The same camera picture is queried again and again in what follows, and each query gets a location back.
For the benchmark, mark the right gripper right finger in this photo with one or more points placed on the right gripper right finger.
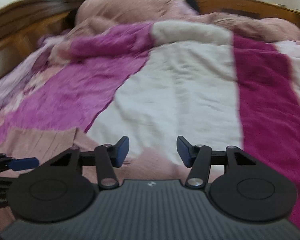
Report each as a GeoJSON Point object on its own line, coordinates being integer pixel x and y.
{"type": "Point", "coordinates": [236, 183]}

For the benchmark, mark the magenta patchwork quilt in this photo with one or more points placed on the magenta patchwork quilt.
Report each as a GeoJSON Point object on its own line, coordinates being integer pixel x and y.
{"type": "Point", "coordinates": [154, 82]}

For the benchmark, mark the pink fuzzy blanket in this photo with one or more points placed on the pink fuzzy blanket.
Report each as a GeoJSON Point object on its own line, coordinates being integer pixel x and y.
{"type": "Point", "coordinates": [96, 16]}

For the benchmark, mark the wooden side cabinet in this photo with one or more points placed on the wooden side cabinet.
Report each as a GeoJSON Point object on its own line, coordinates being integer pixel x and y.
{"type": "Point", "coordinates": [250, 8]}

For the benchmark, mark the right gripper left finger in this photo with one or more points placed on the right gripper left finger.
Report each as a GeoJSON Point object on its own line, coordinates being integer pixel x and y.
{"type": "Point", "coordinates": [66, 185]}

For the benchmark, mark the wooden headboard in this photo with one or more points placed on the wooden headboard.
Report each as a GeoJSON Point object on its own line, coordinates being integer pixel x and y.
{"type": "Point", "coordinates": [24, 22]}

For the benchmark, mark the pink knitted cardigan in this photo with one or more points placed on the pink knitted cardigan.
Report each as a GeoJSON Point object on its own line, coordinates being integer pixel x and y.
{"type": "Point", "coordinates": [65, 149]}

